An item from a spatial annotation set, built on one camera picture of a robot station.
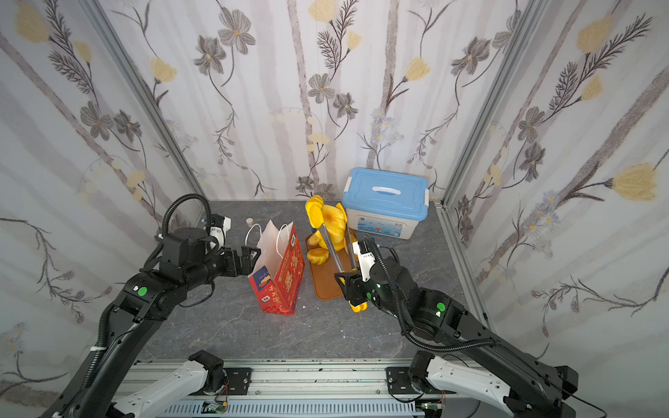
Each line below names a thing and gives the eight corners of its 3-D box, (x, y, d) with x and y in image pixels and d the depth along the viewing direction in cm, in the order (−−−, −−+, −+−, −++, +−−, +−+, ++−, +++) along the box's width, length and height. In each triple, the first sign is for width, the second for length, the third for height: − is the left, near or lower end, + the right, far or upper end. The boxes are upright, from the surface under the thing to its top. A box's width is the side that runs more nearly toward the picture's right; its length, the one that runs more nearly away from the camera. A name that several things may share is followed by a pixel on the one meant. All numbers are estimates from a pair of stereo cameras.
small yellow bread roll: (307, 266, 100) (306, 259, 96) (308, 255, 103) (307, 248, 100) (328, 266, 100) (328, 259, 96) (328, 255, 103) (328, 248, 100)
